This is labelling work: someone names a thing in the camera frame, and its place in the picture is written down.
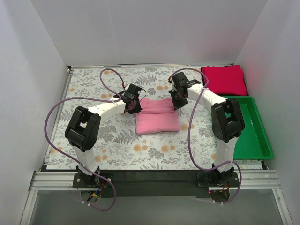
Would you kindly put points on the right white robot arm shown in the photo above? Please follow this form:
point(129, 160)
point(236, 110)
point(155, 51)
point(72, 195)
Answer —
point(226, 121)

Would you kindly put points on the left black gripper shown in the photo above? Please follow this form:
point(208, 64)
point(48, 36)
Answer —
point(134, 107)

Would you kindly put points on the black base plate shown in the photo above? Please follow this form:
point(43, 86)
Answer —
point(146, 183)

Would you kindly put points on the green plastic tray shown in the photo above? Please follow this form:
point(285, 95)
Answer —
point(253, 144)

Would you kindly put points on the folded red t shirt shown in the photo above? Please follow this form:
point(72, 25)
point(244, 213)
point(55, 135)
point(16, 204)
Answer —
point(227, 80)

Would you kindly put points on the floral patterned table mat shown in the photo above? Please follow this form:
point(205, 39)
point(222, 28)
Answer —
point(118, 145)

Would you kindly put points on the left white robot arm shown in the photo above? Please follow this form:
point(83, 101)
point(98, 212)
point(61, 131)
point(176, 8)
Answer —
point(83, 128)

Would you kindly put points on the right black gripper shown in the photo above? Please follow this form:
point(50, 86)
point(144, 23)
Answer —
point(177, 101)

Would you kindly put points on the pink t shirt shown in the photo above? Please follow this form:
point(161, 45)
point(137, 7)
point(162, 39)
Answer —
point(157, 116)

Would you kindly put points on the aluminium frame rail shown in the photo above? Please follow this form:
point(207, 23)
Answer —
point(148, 197)

